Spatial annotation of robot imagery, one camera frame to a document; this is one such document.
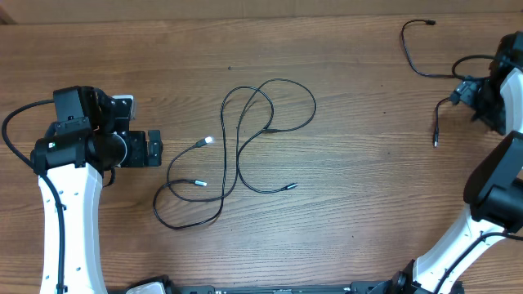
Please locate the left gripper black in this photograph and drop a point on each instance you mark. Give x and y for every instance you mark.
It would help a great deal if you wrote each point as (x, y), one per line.
(138, 156)

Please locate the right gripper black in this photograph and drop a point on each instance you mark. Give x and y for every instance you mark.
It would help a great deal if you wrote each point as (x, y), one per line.
(467, 91)

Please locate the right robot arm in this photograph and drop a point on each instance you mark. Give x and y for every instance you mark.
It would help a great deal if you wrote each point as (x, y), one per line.
(493, 192)

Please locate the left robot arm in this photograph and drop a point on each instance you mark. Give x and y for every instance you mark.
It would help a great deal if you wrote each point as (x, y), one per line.
(91, 136)

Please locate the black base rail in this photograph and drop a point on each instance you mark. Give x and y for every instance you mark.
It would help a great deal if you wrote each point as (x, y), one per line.
(353, 288)

